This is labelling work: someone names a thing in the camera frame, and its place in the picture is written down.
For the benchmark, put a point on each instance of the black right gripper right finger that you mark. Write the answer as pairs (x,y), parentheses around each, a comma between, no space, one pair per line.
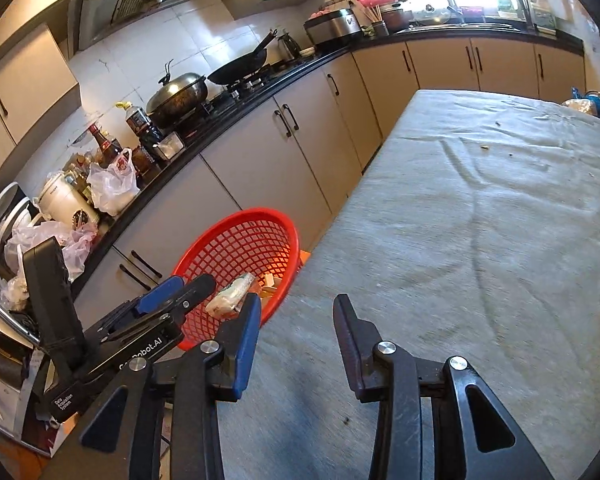
(437,419)

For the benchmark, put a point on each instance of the red plastic mesh basket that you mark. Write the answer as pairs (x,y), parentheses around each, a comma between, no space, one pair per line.
(260,241)

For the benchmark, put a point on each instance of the grey-blue tablecloth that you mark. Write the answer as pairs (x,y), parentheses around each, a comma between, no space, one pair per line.
(475,231)

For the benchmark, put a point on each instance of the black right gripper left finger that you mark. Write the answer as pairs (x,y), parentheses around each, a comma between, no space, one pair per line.
(119,436)

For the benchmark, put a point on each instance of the silver rice cooker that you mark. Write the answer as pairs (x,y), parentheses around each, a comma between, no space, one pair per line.
(333,28)

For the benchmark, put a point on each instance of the dark sauce bottle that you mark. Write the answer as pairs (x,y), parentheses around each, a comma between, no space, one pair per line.
(144,129)

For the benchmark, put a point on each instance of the green tissue pack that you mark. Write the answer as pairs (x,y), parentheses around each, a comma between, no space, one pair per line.
(227,303)

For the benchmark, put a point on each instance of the white rice cooker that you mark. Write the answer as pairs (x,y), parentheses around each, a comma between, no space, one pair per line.
(60,201)

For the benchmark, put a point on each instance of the black wok pan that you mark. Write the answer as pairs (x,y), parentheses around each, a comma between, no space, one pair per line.
(243,66)

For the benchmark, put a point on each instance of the steel pot with lid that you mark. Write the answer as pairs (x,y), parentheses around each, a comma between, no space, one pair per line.
(176,97)

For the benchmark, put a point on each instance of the blue bag behind table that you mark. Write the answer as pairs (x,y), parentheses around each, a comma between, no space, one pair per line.
(588,103)

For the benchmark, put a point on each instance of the white plastic bag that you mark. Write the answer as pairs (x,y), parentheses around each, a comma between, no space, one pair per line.
(115,186)

